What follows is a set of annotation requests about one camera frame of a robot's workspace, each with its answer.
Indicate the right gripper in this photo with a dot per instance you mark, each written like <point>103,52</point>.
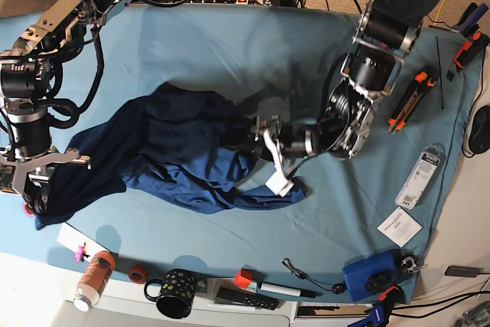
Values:
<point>36,196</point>

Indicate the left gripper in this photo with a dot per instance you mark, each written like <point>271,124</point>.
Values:
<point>295,143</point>

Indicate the blue t-shirt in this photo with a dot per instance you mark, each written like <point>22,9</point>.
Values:
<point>171,145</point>

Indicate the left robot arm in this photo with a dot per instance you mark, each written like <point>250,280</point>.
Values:
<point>386,33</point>

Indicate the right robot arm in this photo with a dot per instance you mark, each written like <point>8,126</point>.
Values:
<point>31,77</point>

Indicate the pink clip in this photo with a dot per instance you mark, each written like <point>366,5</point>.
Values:
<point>81,254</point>

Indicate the teal table cloth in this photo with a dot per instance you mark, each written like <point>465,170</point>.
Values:
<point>270,60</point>

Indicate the orange bottle white cap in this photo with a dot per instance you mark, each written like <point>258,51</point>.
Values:
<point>94,280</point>

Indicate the orange tape roll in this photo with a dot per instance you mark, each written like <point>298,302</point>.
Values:
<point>138,275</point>

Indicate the orange cube block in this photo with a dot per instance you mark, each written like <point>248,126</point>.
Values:
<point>243,278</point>

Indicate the black marker pen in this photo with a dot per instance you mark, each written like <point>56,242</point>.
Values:
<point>287,291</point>

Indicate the black dotted remote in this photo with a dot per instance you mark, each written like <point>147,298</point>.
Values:
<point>247,299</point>

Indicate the black yellow-dotted mug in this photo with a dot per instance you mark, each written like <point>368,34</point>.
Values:
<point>176,294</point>

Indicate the white paper leaflet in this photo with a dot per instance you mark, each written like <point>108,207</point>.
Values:
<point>399,227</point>

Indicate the clear plastic blister pack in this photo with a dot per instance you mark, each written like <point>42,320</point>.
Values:
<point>420,176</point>

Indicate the blue box with knob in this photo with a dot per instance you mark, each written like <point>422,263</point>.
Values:
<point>372,275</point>

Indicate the orange black utility knife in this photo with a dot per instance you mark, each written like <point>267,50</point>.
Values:
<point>416,90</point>

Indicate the blue clamp bottom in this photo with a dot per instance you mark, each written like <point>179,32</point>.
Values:
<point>380,313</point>

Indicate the black computer mouse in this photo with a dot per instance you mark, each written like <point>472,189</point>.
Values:
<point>479,138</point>

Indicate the orange black clamp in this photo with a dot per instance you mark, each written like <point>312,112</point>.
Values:
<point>470,49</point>

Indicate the black adapter right edge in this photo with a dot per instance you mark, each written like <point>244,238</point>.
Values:
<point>463,271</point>

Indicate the blue black clamp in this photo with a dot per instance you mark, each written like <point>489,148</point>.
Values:
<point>470,17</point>

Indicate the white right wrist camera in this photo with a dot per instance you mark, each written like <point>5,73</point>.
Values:
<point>7,173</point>

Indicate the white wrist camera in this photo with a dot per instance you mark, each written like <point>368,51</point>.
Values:
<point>278,184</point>
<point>7,173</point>

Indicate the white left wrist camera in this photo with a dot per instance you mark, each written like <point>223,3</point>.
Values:
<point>278,184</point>

